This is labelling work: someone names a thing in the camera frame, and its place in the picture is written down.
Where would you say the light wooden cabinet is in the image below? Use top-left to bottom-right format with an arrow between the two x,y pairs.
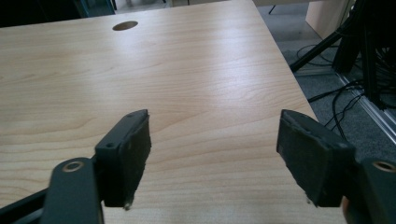
304,0 -> 356,41

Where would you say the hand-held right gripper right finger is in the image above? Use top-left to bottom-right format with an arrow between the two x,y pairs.
276,108 -> 357,208

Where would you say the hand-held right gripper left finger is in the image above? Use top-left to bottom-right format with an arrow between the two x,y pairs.
94,108 -> 152,212

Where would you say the black metal stand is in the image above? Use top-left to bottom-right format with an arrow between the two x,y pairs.
289,0 -> 396,110

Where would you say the aluminium floor rail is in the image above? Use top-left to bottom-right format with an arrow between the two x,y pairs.
335,72 -> 396,145

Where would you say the black floor cable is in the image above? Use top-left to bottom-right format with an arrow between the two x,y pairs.
307,79 -> 368,141

